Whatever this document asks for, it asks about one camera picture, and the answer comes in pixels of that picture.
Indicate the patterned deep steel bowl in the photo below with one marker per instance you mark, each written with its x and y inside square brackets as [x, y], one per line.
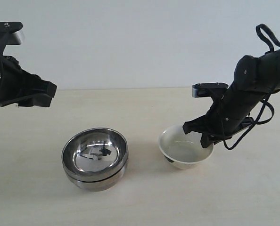
[95, 154]

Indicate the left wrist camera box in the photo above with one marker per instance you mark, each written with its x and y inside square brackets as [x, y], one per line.
[10, 34]

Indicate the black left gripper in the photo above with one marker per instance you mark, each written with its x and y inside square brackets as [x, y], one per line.
[20, 87]

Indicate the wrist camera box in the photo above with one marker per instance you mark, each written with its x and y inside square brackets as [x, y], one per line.
[10, 34]
[214, 90]

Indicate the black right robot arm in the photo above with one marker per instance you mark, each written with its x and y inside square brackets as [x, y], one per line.
[255, 79]

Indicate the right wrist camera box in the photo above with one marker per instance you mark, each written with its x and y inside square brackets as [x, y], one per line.
[214, 90]

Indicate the wide shallow steel bowl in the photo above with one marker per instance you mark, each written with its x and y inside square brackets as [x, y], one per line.
[101, 185]

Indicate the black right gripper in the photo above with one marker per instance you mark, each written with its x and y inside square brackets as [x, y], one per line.
[224, 118]

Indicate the white ceramic bowl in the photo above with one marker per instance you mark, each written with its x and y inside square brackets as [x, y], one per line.
[183, 151]

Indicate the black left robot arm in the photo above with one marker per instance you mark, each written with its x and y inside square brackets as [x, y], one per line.
[20, 87]

